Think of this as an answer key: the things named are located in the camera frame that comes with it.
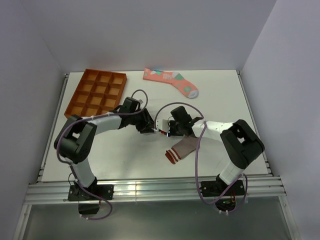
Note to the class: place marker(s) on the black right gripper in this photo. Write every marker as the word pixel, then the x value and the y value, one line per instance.
pixel 171 133

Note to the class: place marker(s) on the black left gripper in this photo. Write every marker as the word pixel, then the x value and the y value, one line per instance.
pixel 147 123

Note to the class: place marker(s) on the beige sock orange stripes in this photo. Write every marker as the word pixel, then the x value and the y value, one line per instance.
pixel 181 149

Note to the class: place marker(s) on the red sock with bear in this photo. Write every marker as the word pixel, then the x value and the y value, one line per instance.
pixel 164 133

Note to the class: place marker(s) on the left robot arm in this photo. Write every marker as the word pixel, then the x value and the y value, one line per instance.
pixel 74 142

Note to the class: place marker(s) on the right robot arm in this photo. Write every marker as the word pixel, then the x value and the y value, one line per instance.
pixel 241 143

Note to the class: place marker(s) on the pink patterned sock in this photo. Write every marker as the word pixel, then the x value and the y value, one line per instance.
pixel 173 78

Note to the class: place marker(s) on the orange wooden compartment tray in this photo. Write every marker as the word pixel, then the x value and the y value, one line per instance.
pixel 97 93

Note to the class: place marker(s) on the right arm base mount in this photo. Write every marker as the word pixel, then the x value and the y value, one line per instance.
pixel 215 188

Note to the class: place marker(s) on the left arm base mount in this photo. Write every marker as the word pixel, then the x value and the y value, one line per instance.
pixel 90 199

